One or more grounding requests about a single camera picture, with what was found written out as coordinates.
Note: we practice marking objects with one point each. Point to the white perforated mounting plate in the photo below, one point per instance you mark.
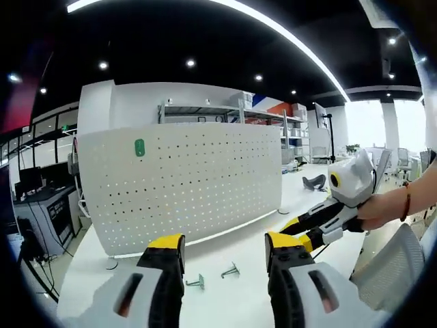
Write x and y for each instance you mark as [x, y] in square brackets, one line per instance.
[187, 191]

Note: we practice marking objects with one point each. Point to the grey mesh office chair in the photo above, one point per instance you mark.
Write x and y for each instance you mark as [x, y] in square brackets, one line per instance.
[389, 266]

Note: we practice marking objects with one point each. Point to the dark grey curved stand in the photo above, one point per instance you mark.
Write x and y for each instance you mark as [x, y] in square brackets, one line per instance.
[312, 181]

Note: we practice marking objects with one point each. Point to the grey metal shelf rack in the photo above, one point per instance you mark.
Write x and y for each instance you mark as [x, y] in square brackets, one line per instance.
[239, 114]

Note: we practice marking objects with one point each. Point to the green hook assembly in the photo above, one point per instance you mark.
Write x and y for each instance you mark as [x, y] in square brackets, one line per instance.
[140, 147]
[198, 282]

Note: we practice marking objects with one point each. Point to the grey thin screen panel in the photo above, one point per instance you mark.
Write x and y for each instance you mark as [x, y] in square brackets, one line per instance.
[384, 167]

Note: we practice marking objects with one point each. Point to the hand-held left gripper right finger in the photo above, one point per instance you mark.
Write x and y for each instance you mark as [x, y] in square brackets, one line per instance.
[290, 280]

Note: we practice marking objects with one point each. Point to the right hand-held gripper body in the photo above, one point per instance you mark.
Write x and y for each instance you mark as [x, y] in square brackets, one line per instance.
[355, 177]

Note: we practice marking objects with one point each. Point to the grey equipment cabinet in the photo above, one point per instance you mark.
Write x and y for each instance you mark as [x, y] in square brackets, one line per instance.
[44, 218]

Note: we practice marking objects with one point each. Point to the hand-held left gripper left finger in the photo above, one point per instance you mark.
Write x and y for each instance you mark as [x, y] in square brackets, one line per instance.
[164, 273]

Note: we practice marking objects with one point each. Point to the monitor on black stand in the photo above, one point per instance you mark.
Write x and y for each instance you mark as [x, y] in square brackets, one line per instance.
[321, 114]

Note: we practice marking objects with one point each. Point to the black desktop monitor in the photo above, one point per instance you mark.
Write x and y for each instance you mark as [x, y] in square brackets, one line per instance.
[30, 177]

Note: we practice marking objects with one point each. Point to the person's right hand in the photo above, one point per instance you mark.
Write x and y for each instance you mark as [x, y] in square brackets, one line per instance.
[382, 212]

